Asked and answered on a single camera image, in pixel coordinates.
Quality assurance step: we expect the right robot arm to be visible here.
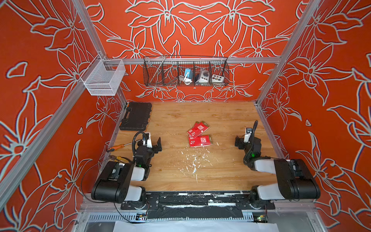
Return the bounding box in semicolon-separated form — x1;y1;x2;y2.
235;120;321;204

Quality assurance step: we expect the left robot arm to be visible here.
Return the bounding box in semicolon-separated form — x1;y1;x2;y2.
91;131;162;207

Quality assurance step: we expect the black tool case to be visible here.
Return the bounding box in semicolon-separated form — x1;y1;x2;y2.
119;102;152;131

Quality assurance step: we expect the white dotted cube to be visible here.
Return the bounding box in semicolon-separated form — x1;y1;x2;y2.
212;74;225;84

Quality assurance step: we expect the white grey device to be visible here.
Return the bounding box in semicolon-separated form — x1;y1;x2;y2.
196;69;210;84

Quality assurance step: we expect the blue white box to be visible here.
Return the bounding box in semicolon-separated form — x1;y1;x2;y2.
184;69;193;80

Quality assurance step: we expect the white mesh basket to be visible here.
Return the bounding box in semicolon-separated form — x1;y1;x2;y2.
80;60;126;96

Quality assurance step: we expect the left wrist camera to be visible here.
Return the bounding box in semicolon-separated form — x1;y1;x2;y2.
143;132;153;148

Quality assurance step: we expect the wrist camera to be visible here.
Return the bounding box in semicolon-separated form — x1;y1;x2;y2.
243;128;253;143
143;132;153;148

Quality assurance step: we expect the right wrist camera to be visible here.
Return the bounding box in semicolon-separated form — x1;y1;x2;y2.
243;128;253;143

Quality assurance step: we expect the orange handled screwdriver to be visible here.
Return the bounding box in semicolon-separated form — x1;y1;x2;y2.
106;142;132;153

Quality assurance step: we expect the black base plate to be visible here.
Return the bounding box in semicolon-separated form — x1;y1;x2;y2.
120;191;275;222

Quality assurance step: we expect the black wire basket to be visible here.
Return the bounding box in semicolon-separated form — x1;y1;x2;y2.
143;55;230;87

